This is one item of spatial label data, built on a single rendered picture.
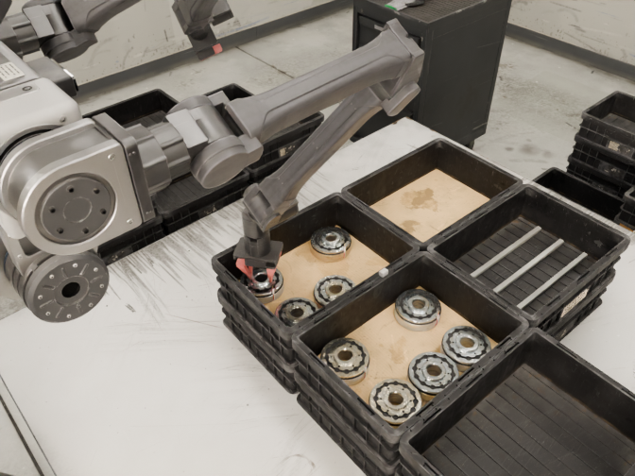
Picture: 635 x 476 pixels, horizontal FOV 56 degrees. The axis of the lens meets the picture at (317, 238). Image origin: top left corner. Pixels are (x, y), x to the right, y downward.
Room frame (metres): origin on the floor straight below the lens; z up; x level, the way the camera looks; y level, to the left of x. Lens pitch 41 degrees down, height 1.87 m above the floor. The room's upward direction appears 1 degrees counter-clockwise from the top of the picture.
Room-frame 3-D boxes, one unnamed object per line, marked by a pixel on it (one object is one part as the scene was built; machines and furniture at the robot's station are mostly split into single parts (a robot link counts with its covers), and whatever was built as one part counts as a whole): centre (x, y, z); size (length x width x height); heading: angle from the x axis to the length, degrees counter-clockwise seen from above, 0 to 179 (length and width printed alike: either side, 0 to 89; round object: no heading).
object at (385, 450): (0.78, -0.19, 0.87); 0.40 x 0.30 x 0.11; 129
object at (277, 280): (1.00, 0.13, 0.86); 0.10 x 0.10 x 0.01
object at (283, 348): (1.01, 0.00, 0.87); 0.40 x 0.30 x 0.11; 129
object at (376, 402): (0.66, -0.15, 0.86); 0.10 x 0.10 x 0.01
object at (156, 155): (0.63, 0.21, 1.45); 0.09 x 0.08 x 0.12; 40
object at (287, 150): (2.21, 0.20, 0.37); 0.40 x 0.30 x 0.45; 130
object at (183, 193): (1.95, 0.51, 0.31); 0.40 x 0.30 x 0.34; 130
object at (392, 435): (0.78, -0.19, 0.92); 0.40 x 0.30 x 0.02; 129
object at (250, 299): (1.01, 0.00, 0.92); 0.40 x 0.30 x 0.02; 129
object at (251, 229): (1.00, 0.13, 1.04); 0.07 x 0.06 x 0.07; 130
